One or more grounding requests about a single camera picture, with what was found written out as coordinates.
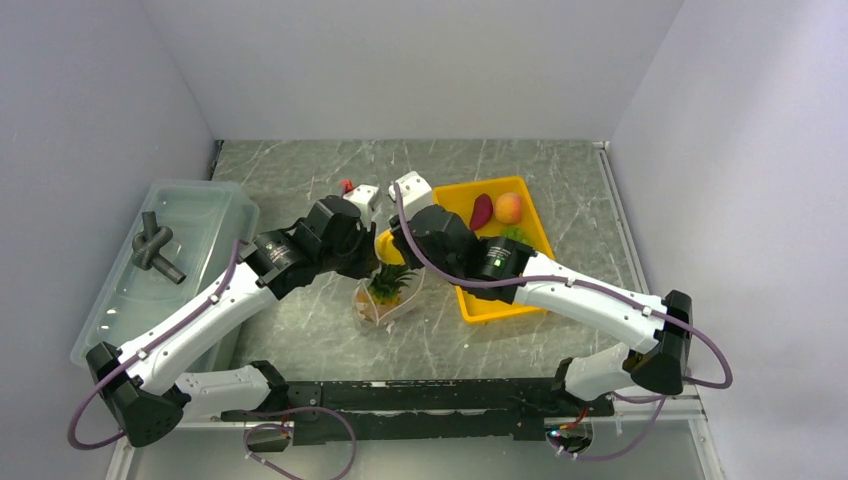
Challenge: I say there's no yellow toy pear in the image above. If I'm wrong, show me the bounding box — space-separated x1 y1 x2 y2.
375 230 405 265

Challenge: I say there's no orange toy pineapple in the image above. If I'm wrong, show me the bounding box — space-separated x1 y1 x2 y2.
354 263 414 323

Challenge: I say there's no clear polka-dot zip bag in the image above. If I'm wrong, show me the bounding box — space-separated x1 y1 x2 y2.
352 263 425 329

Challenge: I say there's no dark red toy sweet potato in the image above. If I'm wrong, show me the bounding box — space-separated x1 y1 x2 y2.
469 194 494 231

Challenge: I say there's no green toy lettuce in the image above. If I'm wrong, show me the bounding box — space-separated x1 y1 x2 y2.
500 225 532 246

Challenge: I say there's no toy peach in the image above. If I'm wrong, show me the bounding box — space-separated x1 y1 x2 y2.
493 192 522 225

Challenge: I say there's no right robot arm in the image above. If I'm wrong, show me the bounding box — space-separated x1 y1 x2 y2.
390 205 690 415

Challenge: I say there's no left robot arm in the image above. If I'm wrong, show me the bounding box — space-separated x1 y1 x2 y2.
86 191 378 447

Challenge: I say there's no clear plastic storage bin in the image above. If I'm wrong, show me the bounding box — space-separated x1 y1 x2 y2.
70 180 260 367

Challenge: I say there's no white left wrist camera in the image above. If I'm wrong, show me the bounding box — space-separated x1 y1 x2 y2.
340 179 380 216

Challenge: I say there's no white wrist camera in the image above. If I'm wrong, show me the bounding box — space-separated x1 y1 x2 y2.
388 171 434 219
340 179 380 216

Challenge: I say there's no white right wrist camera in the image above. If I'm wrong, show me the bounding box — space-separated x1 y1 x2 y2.
388 171 434 219

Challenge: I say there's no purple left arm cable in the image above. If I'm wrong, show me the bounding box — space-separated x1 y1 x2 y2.
66 188 352 452

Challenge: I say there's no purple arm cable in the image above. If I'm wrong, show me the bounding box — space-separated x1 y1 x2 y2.
392 182 734 392
66 188 352 452

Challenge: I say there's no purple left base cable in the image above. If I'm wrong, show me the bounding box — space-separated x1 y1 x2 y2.
242 406 359 480

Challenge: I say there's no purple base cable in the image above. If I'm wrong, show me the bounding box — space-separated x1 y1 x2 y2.
546 390 667 464
242 406 359 480

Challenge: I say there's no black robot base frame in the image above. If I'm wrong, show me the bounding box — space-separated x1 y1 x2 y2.
220 377 614 446

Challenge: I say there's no grey knotted hose piece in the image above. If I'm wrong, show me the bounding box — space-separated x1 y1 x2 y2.
129 210 187 288

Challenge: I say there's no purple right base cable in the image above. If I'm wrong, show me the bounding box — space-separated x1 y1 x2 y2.
546 390 667 464

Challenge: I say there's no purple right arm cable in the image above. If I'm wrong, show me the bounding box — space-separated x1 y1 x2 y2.
392 182 734 392

